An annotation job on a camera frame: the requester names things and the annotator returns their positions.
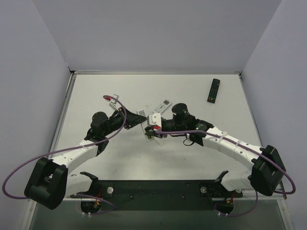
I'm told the white battery cover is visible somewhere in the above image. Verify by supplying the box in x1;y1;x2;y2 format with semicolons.
155;138;165;146

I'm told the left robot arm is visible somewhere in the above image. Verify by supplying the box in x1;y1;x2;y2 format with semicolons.
24;108;147;210

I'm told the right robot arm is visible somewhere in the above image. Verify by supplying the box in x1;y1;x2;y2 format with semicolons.
145;103;286;196

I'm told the white AC remote with display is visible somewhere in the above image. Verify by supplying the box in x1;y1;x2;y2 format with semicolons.
153;99;172;114

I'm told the black TV remote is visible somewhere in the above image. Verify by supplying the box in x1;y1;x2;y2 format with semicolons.
207;79;220;104

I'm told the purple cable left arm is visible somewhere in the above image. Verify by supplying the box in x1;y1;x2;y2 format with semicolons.
1;94;128;215

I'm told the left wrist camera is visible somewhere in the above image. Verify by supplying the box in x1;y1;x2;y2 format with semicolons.
109;94;119;110

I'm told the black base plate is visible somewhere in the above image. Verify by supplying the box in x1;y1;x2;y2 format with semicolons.
81;179;243;212

